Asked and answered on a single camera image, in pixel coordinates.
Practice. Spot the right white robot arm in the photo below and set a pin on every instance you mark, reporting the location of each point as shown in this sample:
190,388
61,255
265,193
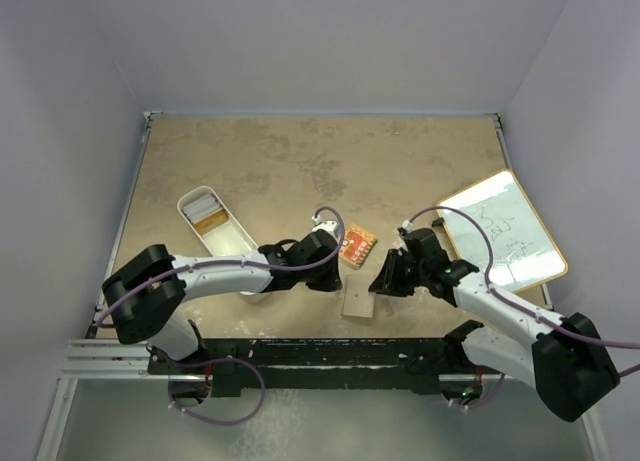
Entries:
561,358

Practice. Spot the white credit card stack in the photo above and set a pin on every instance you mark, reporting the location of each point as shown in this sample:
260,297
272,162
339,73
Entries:
201,208

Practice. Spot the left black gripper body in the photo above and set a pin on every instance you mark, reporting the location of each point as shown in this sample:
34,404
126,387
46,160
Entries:
321,278

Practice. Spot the white oblong plastic tray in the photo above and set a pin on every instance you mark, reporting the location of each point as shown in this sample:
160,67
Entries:
229,239

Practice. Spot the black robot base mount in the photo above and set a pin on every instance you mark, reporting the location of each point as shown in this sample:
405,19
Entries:
408,364

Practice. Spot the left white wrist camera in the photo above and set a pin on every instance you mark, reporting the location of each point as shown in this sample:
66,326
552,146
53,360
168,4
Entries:
332,227

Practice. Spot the gold credit card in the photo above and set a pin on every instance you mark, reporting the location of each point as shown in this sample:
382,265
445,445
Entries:
211,222

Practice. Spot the black whiteboard clip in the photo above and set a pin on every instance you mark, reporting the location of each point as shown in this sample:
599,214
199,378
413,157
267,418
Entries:
439,222

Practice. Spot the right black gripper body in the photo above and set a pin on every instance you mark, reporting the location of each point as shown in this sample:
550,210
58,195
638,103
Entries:
410,274

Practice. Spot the orange spiral notebook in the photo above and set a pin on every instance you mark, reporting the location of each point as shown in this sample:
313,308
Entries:
357,246

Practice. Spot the yellow framed whiteboard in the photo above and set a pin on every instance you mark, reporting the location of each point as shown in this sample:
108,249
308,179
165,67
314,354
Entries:
498,209

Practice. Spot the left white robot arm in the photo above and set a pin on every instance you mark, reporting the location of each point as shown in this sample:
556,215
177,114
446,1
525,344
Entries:
142,297

